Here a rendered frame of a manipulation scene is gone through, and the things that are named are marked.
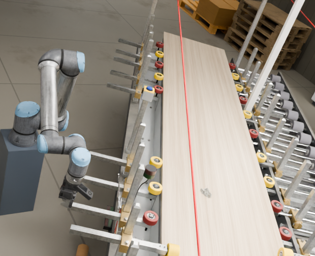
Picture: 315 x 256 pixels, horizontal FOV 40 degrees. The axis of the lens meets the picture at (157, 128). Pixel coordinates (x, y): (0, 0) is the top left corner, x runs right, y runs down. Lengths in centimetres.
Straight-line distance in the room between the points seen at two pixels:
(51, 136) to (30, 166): 98
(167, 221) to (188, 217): 14
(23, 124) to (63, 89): 44
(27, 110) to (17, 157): 34
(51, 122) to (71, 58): 45
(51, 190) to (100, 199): 40
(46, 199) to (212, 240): 162
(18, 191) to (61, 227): 42
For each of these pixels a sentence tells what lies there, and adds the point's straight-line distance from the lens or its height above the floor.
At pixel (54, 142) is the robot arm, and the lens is 216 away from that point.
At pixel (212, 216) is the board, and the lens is 250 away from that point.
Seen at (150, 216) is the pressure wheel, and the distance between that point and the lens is 232.
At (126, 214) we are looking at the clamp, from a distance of 233.
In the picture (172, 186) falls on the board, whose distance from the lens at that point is 257.
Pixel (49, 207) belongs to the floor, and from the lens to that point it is 350.
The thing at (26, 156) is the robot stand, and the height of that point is 55.
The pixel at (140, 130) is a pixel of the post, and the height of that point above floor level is 108.
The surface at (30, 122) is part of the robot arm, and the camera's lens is 294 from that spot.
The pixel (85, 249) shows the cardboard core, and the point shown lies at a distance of 317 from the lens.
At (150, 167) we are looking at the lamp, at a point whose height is 118.
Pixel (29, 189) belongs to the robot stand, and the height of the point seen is 23.
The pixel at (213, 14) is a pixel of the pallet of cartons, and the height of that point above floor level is 33.
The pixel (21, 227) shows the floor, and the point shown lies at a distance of 333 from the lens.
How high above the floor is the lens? 246
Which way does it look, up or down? 31 degrees down
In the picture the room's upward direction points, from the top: 20 degrees clockwise
